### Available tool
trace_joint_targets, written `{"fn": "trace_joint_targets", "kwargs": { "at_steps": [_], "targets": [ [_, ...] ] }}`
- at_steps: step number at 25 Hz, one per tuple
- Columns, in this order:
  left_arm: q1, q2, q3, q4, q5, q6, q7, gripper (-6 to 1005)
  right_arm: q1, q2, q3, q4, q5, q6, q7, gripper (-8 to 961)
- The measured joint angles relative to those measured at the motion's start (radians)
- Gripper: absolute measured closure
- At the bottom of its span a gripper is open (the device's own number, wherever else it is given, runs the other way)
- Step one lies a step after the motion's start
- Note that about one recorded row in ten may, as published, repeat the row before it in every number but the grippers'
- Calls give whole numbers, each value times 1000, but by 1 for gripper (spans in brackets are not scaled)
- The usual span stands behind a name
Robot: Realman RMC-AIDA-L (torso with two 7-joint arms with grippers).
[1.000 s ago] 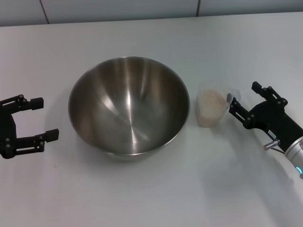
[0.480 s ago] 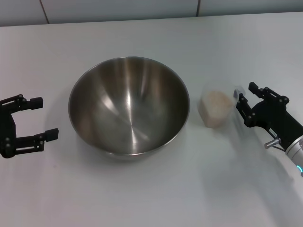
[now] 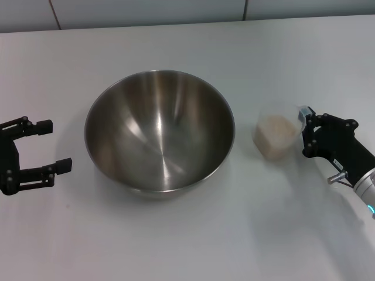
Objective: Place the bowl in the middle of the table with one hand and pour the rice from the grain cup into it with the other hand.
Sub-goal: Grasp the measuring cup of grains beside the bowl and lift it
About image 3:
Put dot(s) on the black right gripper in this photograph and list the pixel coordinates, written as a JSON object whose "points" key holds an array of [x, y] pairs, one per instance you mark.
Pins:
{"points": [[342, 152]]}

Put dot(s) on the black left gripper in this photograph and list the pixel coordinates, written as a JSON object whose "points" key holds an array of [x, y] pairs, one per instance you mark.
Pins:
{"points": [[8, 167]]}

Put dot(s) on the white uncooked rice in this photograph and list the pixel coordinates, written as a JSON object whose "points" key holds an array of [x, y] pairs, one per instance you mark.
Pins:
{"points": [[275, 137]]}

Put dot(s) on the clear plastic measuring cup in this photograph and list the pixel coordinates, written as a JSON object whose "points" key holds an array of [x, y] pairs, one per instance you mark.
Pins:
{"points": [[275, 111]]}

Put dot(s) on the stainless steel mixing bowl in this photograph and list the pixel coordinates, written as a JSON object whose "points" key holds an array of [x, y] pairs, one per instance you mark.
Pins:
{"points": [[159, 137]]}

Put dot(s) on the white partition panel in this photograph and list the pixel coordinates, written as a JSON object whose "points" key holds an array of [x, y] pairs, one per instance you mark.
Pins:
{"points": [[146, 11], [23, 14], [307, 8]]}

